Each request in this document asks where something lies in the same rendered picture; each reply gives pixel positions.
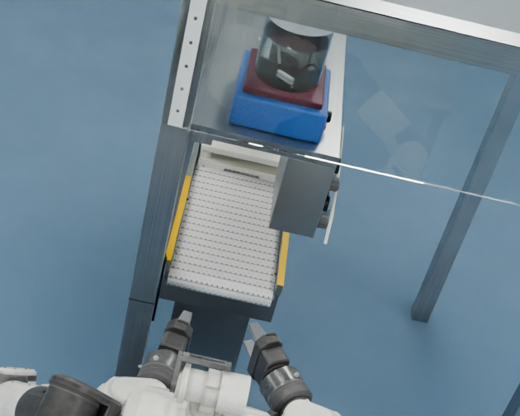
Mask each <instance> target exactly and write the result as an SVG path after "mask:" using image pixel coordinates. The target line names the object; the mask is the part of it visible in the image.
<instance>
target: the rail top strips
mask: <svg viewBox="0 0 520 416"><path fill-rule="evenodd" d="M190 183H191V176H187V175H186V177H185V181H184V184H183V188H182V193H181V196H180V200H179V203H178V207H177V213H176V216H175V220H174V222H173V228H172V232H171V235H170V239H169V242H168V248H167V251H166V254H167V255H166V257H167V261H169V262H171V260H172V256H173V250H174V246H175V243H176V239H177V233H178V230H179V226H180V223H181V219H182V213H183V210H184V206H185V203H186V199H187V193H188V190H189V186H190ZM289 234H290V233H287V232H284V231H283V235H282V243H281V256H280V263H279V270H278V278H277V286H284V279H285V271H286V257H287V249H288V242H289Z"/></svg>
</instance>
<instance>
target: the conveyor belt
mask: <svg viewBox="0 0 520 416"><path fill-rule="evenodd" d="M201 145H202V143H201ZM200 152H201V146H200V149H199V153H198V156H197V160H196V166H195V170H194V173H193V177H192V180H191V186H190V190H189V193H188V197H187V198H188V199H189V200H188V201H187V203H186V206H185V210H184V213H183V217H182V223H181V226H180V229H179V233H178V236H177V242H176V246H175V251H176V252H175V253H174V254H173V260H172V263H171V267H170V270H169V274H168V280H167V285H170V286H176V287H181V288H184V289H188V290H192V291H199V292H203V293H206V294H211V295H217V296H222V297H225V298H230V299H233V300H240V301H244V302H248V303H252V304H255V305H262V306H266V307H270V305H271V303H272V296H273V291H274V285H275V278H276V275H275V274H274V273H276V271H277V259H278V251H279V244H280V237H281V231H280V230H276V229H269V227H268V226H269V220H270V214H271V208H272V197H273V191H274V184H275V182H269V181H265V180H262V179H259V176H256V175H252V174H248V173H242V172H238V171H234V170H230V169H226V168H225V170H224V171H221V170H218V169H213V168H207V167H204V168H203V167H200V166H199V165H197V162H198V159H199V156H200Z"/></svg>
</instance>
